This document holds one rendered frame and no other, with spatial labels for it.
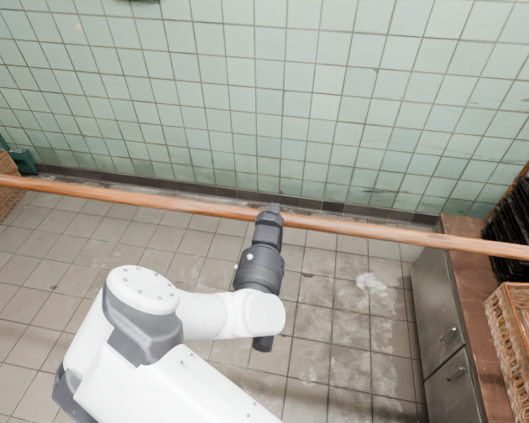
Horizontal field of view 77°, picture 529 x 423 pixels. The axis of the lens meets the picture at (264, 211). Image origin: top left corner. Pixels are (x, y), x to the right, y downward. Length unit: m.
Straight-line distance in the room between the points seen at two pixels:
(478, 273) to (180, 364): 1.41
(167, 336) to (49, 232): 2.37
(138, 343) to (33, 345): 1.90
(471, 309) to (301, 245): 1.08
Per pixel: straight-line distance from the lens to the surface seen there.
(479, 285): 1.58
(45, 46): 2.42
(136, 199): 0.82
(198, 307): 0.47
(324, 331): 1.91
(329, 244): 2.22
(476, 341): 1.44
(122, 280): 0.36
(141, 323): 0.33
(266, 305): 0.55
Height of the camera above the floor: 1.73
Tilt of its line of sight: 47 degrees down
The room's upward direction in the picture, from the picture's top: straight up
